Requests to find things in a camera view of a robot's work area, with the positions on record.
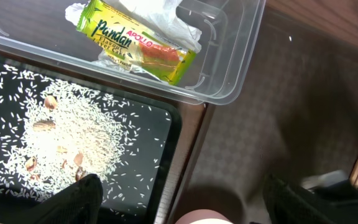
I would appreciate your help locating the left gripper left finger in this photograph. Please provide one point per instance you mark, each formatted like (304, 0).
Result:
(78, 203)

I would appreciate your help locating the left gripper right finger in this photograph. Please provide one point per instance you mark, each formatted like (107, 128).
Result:
(289, 203)

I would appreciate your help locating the green yellow snack wrapper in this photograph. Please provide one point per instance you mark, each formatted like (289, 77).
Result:
(130, 44)

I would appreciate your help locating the white napkin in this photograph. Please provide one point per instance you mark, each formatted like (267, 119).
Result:
(160, 16)

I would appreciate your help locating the clear plastic waste bin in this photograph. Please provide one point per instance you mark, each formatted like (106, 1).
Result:
(225, 30)

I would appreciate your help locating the spilled white rice pile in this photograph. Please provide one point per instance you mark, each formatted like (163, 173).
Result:
(53, 131)

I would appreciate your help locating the black plastic tray bin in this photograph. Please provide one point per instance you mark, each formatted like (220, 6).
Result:
(10, 205)

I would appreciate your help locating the brown serving tray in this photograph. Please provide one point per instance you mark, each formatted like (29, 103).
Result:
(296, 116)

